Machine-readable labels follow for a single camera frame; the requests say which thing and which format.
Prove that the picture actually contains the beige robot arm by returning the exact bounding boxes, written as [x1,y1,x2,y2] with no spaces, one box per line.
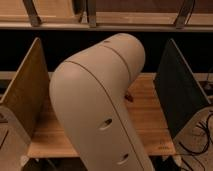
[49,33,154,171]

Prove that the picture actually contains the small dark object behind arm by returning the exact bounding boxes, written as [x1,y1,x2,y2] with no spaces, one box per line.
[125,93,134,102]

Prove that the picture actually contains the right dark side panel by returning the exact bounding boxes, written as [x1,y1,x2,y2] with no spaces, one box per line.
[154,39,210,138]

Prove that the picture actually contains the left wooden side panel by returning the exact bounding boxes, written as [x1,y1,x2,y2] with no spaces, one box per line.
[0,38,49,145]

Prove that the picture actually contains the wooden shelf with brackets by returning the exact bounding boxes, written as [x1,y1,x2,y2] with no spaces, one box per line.
[0,0,213,32]

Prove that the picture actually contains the black cables on right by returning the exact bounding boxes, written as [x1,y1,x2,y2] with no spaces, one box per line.
[178,109,213,171]

